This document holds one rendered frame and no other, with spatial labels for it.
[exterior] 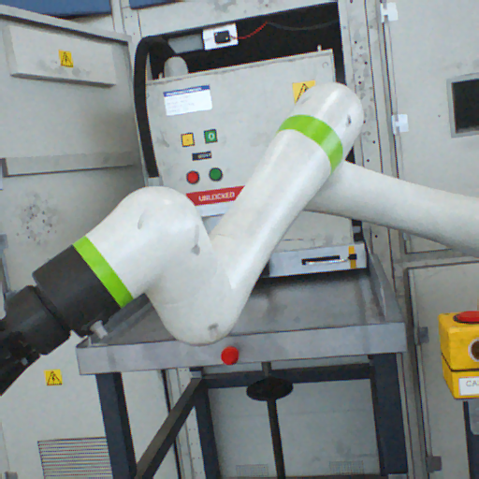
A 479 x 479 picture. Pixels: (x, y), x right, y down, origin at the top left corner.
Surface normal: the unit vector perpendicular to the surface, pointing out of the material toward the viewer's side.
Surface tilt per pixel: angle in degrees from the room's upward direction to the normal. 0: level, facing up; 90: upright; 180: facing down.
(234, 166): 90
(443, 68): 90
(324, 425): 90
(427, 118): 90
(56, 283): 57
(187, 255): 111
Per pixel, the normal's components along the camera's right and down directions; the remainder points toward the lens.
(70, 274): -0.04, -0.44
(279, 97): -0.17, 0.14
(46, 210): 0.88, -0.06
